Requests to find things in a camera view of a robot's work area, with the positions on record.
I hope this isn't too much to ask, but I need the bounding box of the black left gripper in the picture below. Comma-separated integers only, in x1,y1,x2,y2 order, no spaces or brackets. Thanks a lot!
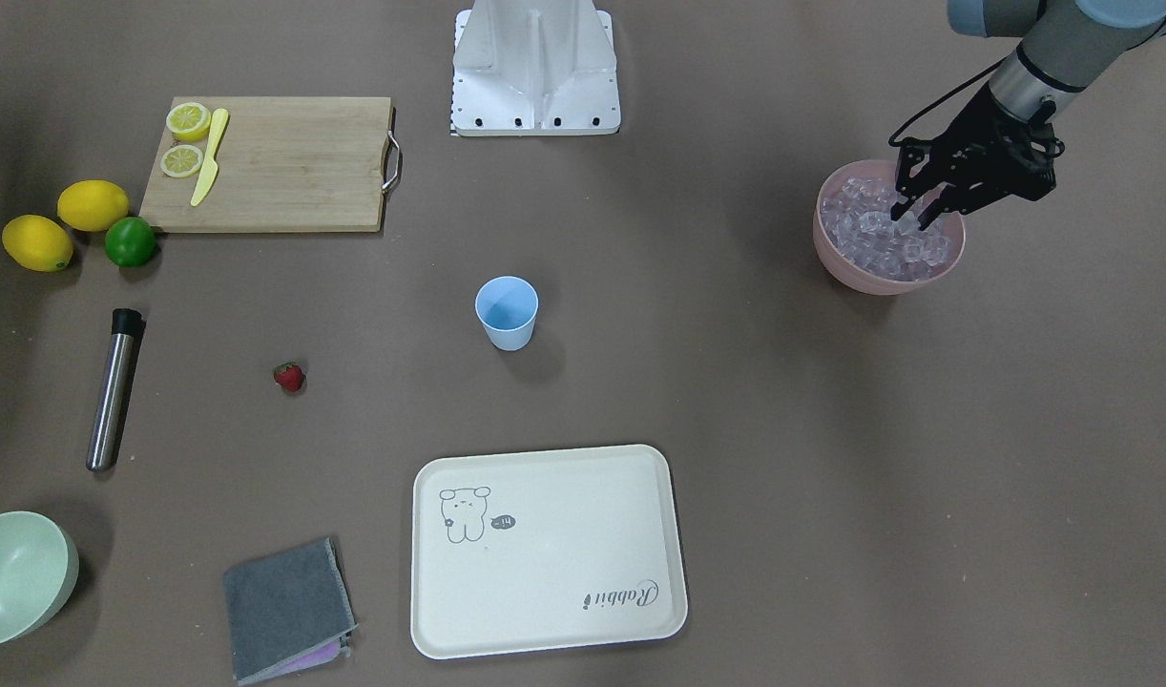
891,84,1060,231

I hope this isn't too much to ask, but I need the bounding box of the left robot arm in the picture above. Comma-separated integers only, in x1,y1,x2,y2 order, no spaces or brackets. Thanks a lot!
888,1,1166,229

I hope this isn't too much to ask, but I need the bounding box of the clear ice cubes pile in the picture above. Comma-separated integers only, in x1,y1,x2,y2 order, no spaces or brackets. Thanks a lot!
821,177,956,281

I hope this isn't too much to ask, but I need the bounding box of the light blue plastic cup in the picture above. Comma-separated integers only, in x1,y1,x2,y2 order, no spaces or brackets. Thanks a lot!
475,275,540,352

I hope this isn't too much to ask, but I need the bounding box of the pink bowl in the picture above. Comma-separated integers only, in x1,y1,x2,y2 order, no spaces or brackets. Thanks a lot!
813,159,967,296

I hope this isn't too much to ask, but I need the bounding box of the cream rabbit tray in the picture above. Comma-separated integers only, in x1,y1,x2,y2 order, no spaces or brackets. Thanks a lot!
410,444,689,660

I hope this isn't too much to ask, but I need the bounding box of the wooden cutting board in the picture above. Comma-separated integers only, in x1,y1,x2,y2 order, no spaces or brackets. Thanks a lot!
139,94,403,234

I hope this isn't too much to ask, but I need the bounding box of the red strawberry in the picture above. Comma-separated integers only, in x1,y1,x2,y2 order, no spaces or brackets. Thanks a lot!
272,362,305,394

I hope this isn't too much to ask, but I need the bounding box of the yellow plastic knife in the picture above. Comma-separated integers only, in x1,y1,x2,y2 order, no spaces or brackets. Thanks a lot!
189,108,230,206

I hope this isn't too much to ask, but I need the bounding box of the lemon half slice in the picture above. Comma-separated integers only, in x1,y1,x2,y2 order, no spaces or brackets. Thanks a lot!
166,101,212,143
159,143,204,178

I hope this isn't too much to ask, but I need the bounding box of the grey folded cloth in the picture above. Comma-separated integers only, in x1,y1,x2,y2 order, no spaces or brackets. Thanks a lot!
222,537,358,686

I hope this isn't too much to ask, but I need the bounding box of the green lime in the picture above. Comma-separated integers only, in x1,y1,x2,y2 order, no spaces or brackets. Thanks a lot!
104,217,159,268

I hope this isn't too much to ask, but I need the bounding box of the steel muddler black tip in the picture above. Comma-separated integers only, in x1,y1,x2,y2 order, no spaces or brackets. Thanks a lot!
86,308,143,474

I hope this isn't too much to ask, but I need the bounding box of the yellow lemon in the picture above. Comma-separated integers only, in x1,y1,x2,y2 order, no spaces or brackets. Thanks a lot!
56,178,129,232
0,213,75,273

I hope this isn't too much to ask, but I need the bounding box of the mint green bowl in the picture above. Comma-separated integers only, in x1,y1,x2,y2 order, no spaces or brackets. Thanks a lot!
0,511,80,644

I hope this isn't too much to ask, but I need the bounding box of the black camera cable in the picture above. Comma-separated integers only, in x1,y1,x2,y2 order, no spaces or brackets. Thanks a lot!
888,57,1009,147

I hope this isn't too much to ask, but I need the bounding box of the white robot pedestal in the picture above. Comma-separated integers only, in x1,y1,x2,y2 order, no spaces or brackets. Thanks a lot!
449,1,621,136

